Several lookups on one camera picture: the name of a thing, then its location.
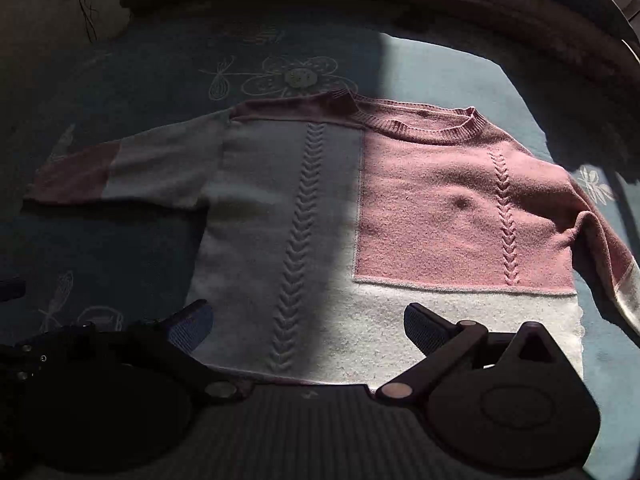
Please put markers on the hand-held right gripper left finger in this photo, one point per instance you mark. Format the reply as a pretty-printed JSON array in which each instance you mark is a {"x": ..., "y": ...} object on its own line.
[{"x": 192, "y": 325}]

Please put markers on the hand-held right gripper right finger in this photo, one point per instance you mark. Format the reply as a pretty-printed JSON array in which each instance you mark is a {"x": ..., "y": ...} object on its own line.
[{"x": 425, "y": 326}]

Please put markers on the pink and cream knit sweater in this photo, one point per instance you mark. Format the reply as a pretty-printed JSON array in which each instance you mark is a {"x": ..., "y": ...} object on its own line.
[{"x": 320, "y": 220}]

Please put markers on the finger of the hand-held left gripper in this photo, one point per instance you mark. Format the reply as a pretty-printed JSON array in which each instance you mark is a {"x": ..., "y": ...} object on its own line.
[{"x": 11, "y": 290}]

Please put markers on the folded floral quilt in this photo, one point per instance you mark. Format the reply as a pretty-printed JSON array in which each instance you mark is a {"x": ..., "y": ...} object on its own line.
[{"x": 450, "y": 15}]

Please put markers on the blue floral bed sheet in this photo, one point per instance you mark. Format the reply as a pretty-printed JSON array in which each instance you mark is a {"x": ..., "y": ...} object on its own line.
[{"x": 125, "y": 240}]

